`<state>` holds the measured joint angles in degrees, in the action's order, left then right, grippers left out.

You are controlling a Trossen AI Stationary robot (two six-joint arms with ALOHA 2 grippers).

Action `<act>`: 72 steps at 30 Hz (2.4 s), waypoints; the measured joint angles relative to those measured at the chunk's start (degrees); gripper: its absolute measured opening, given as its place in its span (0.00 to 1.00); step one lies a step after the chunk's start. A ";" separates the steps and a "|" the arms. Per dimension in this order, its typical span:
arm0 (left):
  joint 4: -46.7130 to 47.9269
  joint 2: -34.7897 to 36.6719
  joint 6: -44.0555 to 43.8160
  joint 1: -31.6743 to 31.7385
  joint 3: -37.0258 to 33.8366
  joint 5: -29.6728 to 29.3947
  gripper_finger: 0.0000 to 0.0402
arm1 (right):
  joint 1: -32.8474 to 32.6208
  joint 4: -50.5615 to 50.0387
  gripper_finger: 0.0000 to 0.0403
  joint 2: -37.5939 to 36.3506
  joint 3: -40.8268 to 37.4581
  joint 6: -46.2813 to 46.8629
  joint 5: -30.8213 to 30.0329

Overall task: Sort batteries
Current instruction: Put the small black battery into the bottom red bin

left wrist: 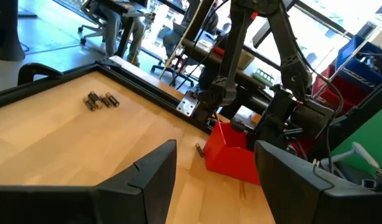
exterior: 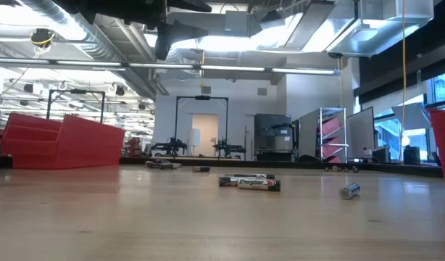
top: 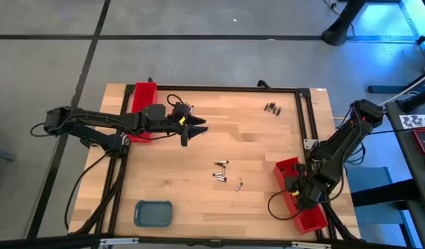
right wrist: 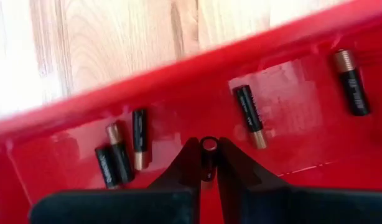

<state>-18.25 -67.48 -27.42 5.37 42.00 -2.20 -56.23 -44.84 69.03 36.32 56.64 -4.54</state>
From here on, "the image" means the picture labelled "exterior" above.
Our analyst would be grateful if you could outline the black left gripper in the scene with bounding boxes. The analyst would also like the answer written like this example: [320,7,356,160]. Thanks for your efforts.
[95,0,212,62]

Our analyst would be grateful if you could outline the grey ceiling box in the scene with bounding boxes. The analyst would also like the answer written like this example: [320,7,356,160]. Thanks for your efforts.
[224,9,249,33]

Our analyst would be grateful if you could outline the light wooden door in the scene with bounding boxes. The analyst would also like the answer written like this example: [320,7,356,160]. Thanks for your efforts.
[191,114,220,157]

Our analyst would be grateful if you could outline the distant red bin stack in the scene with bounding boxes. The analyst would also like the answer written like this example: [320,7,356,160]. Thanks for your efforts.
[127,136,142,157]

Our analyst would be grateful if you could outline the black cabinet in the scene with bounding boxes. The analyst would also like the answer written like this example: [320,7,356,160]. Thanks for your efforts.
[254,113,294,162]

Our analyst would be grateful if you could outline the red shelf bin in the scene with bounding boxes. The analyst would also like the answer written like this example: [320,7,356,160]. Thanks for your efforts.
[322,136,343,157]
[322,116,343,137]

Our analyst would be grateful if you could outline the grey panel board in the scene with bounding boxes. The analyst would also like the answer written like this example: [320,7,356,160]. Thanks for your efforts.
[345,106,375,160]

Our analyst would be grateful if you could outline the plain silver battery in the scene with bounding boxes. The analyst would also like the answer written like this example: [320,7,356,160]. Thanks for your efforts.
[338,182,362,200]

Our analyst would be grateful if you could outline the small black monitor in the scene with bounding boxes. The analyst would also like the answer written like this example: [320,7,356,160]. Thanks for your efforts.
[372,144,391,163]

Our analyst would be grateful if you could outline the black box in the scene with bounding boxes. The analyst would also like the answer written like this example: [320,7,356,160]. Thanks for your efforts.
[403,144,422,165]

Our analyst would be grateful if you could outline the black gantry frame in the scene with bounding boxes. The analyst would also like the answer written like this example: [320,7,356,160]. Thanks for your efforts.
[175,95,230,160]
[46,88,107,124]

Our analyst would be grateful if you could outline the round silver ventilation duct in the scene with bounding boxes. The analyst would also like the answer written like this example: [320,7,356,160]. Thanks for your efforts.
[21,0,158,99]

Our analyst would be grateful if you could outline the yellow cable reel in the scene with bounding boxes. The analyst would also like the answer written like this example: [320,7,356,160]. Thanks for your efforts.
[29,28,57,59]

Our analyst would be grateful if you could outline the angled silver duct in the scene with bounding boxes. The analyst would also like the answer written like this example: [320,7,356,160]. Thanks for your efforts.
[258,0,336,51]

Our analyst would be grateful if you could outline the black table edge frame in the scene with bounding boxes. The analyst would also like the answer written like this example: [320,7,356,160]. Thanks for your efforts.
[0,154,444,178]

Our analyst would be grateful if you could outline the large rectangular silver duct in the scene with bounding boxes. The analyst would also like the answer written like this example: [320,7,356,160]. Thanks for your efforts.
[325,0,434,58]

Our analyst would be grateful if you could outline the yellow hanging cable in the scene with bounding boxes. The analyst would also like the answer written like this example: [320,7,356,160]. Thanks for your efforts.
[399,0,408,162]

